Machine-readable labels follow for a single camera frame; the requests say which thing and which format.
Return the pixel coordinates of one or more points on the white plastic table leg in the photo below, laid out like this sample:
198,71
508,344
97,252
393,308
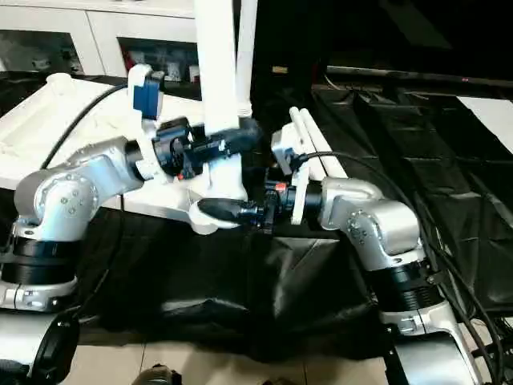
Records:
304,132
218,80
320,144
245,60

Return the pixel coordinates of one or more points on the white plastic table top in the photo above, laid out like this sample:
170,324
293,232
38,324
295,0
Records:
60,132

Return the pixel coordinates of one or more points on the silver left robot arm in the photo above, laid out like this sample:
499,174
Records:
72,192

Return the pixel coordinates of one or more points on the black glossy mat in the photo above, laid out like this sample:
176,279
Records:
240,280

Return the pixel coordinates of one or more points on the small white cup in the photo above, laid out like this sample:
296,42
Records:
194,73

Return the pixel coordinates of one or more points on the small yellow label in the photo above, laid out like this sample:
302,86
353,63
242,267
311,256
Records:
279,69

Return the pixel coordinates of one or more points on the white glass door cabinet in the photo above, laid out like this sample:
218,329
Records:
100,32

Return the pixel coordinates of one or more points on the dark brown rounded object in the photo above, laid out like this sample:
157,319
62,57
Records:
158,376

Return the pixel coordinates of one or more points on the black flat monitor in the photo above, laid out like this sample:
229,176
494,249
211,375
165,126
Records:
421,74

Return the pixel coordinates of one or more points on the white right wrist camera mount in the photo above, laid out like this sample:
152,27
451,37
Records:
290,152

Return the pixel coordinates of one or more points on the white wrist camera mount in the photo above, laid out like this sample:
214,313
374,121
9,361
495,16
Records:
146,100
290,152

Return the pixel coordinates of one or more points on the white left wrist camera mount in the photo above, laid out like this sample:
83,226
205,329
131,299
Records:
146,100

